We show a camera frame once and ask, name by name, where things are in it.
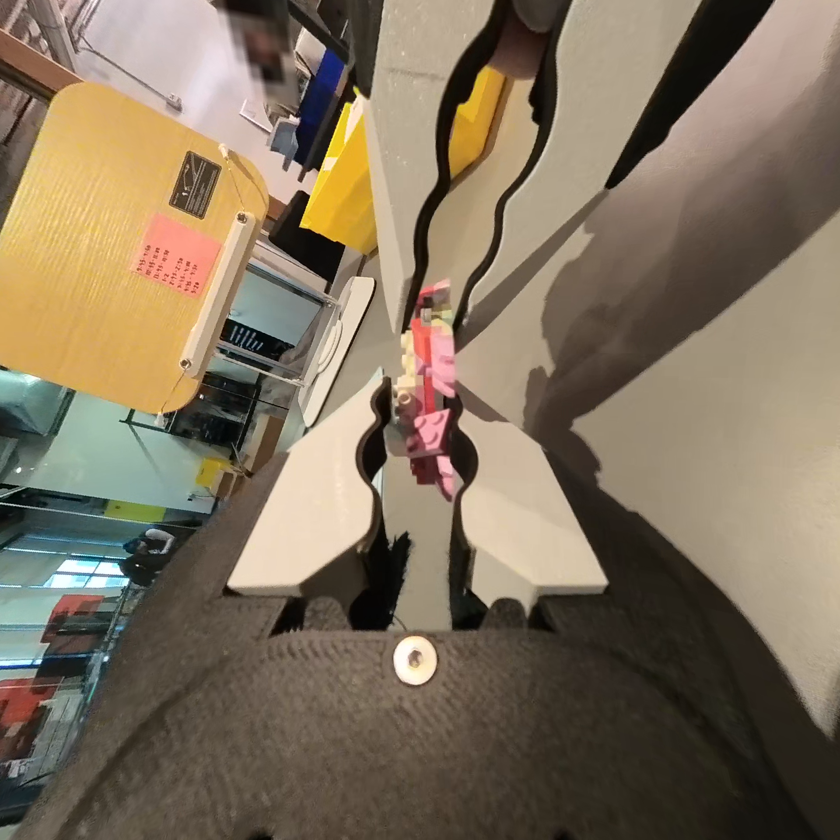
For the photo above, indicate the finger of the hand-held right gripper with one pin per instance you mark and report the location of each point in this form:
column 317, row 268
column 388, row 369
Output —
column 407, row 98
column 590, row 98

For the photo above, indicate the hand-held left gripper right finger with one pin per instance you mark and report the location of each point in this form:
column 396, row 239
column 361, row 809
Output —
column 531, row 518

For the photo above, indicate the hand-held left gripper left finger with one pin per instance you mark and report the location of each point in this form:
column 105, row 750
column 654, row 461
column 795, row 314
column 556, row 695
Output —
column 308, row 512

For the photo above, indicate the pink toy brick bird model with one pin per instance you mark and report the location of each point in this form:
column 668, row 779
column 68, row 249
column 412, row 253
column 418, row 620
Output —
column 430, row 348

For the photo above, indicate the grey desk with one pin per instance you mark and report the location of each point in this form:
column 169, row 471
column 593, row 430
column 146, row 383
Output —
column 722, row 394

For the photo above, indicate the person's right hand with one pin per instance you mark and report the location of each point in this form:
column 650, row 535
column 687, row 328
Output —
column 518, row 56

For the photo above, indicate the blue storage bin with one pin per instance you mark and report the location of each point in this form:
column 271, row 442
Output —
column 321, row 98

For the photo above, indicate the yellow bin with plastic bags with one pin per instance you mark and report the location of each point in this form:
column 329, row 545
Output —
column 341, row 190

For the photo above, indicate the black office chair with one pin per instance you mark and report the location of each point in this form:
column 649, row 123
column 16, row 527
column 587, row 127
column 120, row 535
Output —
column 295, row 229

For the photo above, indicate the pink sticky note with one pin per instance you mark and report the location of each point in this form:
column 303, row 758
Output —
column 174, row 256

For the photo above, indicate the wooden book stand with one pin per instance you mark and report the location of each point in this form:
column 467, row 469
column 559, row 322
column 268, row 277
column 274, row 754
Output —
column 79, row 262

